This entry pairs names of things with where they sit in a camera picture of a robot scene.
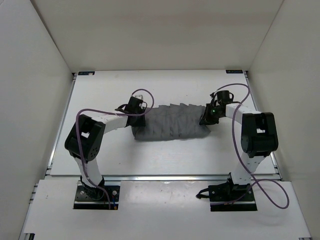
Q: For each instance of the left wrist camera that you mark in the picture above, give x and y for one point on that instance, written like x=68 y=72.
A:
x=138 y=96

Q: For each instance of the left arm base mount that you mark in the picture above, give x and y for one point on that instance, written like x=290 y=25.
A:
x=92 y=199

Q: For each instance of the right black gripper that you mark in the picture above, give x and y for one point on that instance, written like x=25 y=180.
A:
x=206 y=119

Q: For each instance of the left blue corner label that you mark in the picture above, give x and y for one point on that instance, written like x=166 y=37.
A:
x=86 y=73

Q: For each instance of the left aluminium rail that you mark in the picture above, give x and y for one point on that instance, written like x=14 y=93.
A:
x=61 y=122

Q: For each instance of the right blue corner label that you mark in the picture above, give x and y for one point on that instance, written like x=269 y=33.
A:
x=234 y=71

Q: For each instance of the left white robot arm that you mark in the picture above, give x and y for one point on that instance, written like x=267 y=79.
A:
x=85 y=138

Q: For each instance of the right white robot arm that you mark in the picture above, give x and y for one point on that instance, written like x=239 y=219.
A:
x=258 y=138

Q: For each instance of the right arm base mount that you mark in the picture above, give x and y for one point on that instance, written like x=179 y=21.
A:
x=229 y=197

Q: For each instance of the grey pleated skirt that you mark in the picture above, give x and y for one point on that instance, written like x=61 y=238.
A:
x=172 y=122

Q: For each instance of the blue corner label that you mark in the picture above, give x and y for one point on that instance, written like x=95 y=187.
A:
x=86 y=73
x=234 y=71

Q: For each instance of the front aluminium rail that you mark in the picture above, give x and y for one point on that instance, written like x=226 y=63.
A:
x=166 y=178

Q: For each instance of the aluminium rail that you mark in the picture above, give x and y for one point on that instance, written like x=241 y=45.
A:
x=61 y=122
x=166 y=178

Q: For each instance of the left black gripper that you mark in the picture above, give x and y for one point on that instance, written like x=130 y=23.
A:
x=141 y=123

